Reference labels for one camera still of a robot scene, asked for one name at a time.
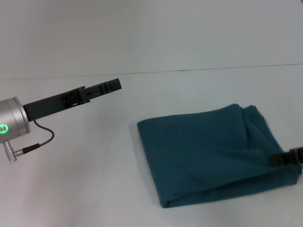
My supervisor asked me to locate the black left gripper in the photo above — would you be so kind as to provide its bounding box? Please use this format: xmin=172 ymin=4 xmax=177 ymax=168
xmin=22 ymin=78 xmax=123 ymax=122

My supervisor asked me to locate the teal t-shirt with FREE print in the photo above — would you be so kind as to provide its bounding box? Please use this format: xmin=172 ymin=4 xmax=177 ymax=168
xmin=136 ymin=103 xmax=303 ymax=209

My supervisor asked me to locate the left arm cable with connector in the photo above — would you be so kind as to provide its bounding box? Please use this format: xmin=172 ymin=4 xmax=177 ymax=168
xmin=3 ymin=119 xmax=55 ymax=163

